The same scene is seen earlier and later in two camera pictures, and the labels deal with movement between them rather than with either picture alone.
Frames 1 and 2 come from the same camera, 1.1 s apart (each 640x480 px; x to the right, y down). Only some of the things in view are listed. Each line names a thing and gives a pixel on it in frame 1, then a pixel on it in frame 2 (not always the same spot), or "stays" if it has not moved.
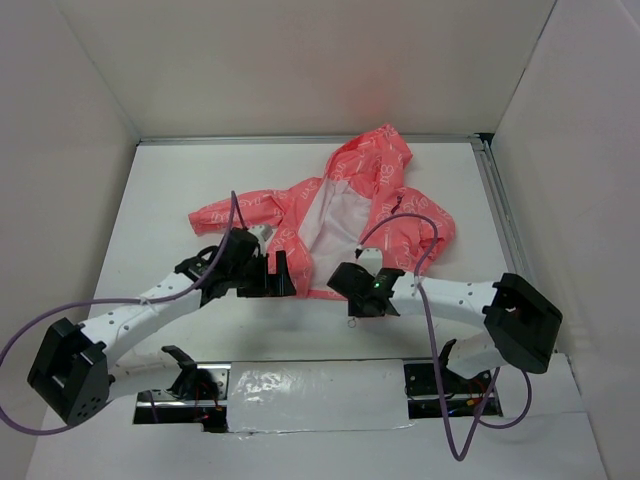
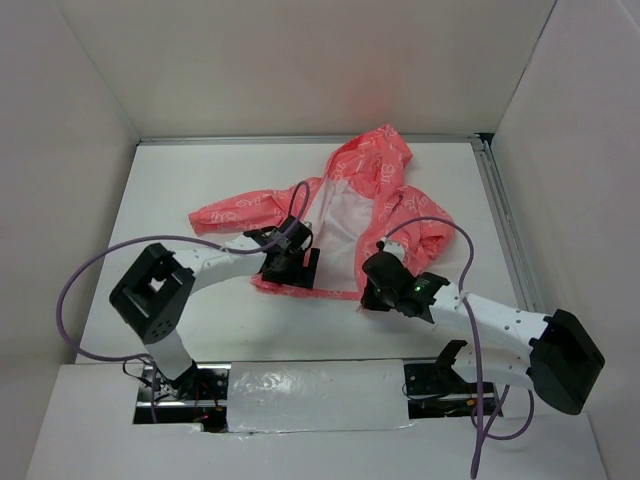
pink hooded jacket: x=320 y=222 stays
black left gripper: x=278 y=284 to x=301 y=276
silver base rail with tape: x=317 y=395 stays
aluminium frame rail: x=485 y=146 stays
